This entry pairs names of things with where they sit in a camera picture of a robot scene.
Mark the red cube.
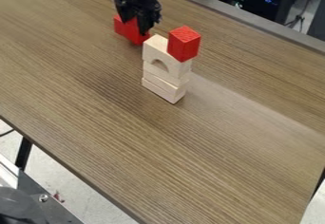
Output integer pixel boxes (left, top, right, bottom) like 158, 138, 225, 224
166, 25, 203, 64
111, 14, 153, 47

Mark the wooden arch block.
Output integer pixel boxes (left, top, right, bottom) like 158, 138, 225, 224
141, 33, 195, 79

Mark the wooden flat block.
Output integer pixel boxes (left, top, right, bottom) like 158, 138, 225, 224
139, 72, 190, 105

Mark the black table leg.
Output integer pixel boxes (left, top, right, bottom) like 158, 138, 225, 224
13, 136, 35, 173

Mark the black metal base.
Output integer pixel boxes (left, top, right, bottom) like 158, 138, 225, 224
0, 170, 85, 224

